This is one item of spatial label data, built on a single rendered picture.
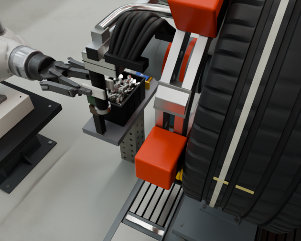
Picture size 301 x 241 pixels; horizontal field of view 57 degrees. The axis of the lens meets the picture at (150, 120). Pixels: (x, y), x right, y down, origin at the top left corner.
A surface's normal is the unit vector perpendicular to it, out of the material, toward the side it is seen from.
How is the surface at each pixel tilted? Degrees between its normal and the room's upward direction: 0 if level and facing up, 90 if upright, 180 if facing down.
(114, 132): 0
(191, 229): 0
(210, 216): 0
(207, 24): 125
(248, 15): 38
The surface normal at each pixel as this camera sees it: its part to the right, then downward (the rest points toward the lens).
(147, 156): 0.00, -0.67
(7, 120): 0.89, 0.34
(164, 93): -0.30, 0.00
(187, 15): -0.35, 0.93
